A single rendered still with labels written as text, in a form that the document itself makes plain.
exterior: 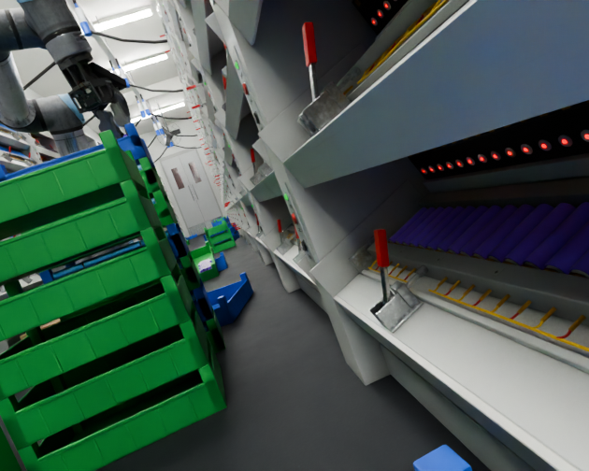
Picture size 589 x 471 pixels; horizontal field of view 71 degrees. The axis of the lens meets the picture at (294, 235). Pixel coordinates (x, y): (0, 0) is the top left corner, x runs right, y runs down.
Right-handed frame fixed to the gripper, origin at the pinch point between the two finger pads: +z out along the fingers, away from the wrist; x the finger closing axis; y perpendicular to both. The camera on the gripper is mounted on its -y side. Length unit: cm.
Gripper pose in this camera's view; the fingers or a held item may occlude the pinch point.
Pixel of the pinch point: (126, 135)
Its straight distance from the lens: 118.9
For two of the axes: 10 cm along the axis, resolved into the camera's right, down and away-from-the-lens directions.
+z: 4.0, 8.4, 3.5
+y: -1.5, 4.4, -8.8
